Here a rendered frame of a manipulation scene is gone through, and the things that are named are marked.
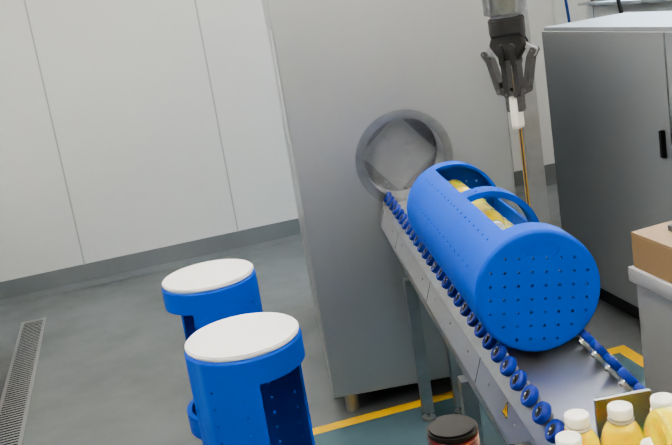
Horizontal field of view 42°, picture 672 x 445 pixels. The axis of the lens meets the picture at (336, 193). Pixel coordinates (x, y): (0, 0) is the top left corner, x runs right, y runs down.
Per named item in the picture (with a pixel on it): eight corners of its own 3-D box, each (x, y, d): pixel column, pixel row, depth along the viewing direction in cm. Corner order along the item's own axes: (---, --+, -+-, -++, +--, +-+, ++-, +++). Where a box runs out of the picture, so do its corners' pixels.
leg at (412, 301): (434, 414, 377) (414, 275, 363) (437, 420, 371) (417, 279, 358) (421, 416, 377) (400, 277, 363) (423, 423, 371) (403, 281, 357)
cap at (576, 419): (595, 421, 140) (594, 410, 139) (579, 431, 138) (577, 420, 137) (575, 414, 143) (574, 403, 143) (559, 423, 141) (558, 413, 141)
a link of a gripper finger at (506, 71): (502, 45, 184) (496, 45, 185) (507, 98, 187) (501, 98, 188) (511, 42, 187) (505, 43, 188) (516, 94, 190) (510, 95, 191)
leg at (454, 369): (466, 408, 378) (448, 269, 364) (469, 414, 372) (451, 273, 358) (453, 410, 377) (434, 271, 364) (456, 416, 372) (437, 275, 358)
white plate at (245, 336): (179, 366, 200) (180, 371, 200) (300, 345, 201) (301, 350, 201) (189, 323, 227) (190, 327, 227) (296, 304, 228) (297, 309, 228)
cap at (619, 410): (605, 409, 143) (604, 399, 143) (630, 407, 142) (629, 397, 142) (610, 421, 139) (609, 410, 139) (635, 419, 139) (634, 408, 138)
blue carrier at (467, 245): (494, 246, 284) (496, 159, 278) (598, 350, 199) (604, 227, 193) (406, 250, 282) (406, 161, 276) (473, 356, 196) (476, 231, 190)
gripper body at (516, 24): (532, 11, 184) (537, 55, 186) (496, 15, 189) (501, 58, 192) (515, 15, 179) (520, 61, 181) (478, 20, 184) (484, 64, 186)
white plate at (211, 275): (214, 255, 286) (214, 258, 287) (143, 283, 267) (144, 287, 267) (271, 263, 267) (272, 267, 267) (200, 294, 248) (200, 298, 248)
